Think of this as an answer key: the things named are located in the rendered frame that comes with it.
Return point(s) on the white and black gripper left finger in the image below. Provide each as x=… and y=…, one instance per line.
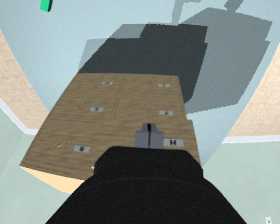
x=142, y=136

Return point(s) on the wooden drawer front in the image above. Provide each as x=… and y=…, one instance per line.
x=107, y=84
x=75, y=155
x=137, y=107
x=154, y=86
x=71, y=111
x=120, y=131

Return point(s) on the light wooden chest of drawers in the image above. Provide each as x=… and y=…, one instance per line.
x=67, y=182

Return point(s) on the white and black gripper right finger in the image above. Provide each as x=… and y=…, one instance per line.
x=156, y=137

